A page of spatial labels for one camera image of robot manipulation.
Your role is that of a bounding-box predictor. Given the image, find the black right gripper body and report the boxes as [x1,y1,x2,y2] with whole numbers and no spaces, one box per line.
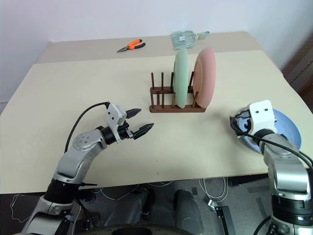
[241,111,254,135]

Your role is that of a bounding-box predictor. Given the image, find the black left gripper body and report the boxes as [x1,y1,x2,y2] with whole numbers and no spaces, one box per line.
[118,121,134,141]

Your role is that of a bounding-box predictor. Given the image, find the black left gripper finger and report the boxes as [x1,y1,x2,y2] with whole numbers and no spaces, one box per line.
[132,122,155,141]
[126,108,142,120]

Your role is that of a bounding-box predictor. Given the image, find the blue plate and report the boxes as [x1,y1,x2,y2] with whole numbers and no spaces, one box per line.
[238,107,302,154]

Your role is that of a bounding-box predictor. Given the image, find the dark wooden dish rack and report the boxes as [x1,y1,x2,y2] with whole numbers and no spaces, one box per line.
[149,71,206,114]

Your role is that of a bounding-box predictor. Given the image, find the pink plate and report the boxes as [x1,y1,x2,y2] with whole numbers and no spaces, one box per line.
[194,47,217,108]

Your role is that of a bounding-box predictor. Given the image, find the green plate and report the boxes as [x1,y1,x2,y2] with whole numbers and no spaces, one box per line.
[173,47,190,109]

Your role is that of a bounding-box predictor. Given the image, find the black zip tie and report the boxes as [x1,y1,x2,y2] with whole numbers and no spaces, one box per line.
[78,181,98,189]

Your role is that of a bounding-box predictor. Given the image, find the pale green plastic bag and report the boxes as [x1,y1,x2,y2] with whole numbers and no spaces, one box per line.
[170,30,198,51]

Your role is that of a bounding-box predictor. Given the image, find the black metal bar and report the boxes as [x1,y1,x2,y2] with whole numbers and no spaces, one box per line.
[215,205,237,235]

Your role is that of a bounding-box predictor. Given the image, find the dark rounded shape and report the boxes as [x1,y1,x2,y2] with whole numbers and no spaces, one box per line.
[175,188,205,235]

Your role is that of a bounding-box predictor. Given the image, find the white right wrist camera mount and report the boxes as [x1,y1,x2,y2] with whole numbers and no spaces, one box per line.
[248,99,278,135]

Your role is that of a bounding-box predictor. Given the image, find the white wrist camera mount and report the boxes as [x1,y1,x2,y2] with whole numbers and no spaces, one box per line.
[105,103,128,143]
[248,99,278,135]

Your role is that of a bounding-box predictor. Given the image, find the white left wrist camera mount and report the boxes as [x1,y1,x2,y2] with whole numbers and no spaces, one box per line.
[105,103,128,143]

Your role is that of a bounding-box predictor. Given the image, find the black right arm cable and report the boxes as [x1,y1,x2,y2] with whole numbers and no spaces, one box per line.
[242,132,313,172]

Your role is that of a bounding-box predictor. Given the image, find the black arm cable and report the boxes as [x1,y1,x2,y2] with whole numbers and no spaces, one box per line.
[242,132,313,172]
[65,101,110,154]

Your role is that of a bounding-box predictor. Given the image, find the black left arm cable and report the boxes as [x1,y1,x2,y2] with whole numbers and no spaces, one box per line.
[65,101,110,154]

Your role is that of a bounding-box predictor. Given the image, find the white cable under table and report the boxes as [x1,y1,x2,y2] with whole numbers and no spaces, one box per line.
[197,176,228,203]

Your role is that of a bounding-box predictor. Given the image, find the orange handled pliers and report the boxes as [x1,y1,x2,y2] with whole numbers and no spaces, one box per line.
[116,39,147,53]

